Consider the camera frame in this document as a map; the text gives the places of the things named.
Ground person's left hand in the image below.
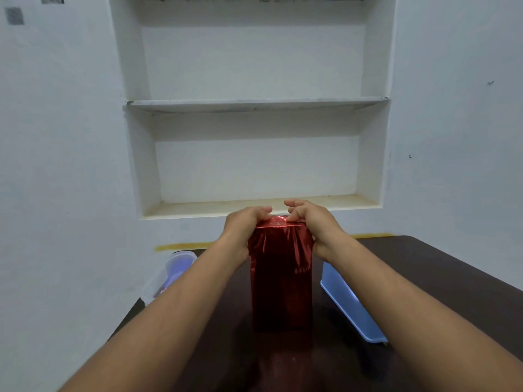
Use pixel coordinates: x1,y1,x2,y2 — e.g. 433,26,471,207
221,206,273,257

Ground person's right hand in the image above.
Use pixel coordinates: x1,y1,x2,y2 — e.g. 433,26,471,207
284,199,348,262

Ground red foil box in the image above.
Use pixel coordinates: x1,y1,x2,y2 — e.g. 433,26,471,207
248,215,315,333

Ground person's right forearm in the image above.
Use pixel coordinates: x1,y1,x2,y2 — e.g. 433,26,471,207
317,232,523,392

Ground person's left forearm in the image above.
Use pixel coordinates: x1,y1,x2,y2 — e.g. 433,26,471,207
59,234,250,392

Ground yellow tape strip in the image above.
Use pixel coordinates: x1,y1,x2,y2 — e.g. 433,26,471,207
154,242,215,253

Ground blue plastic lid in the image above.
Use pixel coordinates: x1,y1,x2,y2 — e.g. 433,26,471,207
320,261,389,344

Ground clear plastic container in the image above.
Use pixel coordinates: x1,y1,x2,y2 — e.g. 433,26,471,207
141,251,198,307

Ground dark wooden table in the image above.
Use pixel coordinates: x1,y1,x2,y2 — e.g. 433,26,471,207
108,235,523,392

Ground white wall shelf niche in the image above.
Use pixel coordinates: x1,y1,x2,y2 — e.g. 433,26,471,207
108,0,398,221

